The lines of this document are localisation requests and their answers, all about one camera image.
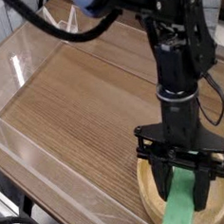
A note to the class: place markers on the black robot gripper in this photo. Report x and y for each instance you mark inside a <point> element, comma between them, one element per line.
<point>180,140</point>

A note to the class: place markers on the green rectangular block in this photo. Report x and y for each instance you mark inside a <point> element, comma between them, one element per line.
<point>180,205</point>

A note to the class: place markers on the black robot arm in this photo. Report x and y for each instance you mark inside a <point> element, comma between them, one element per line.
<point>184,52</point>

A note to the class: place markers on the brown wooden bowl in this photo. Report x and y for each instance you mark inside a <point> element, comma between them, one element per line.
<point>154,205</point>

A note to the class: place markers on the black table leg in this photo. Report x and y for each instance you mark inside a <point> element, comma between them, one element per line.
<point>26,205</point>

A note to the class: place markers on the clear acrylic corner bracket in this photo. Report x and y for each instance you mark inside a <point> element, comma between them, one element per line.
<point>70,25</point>

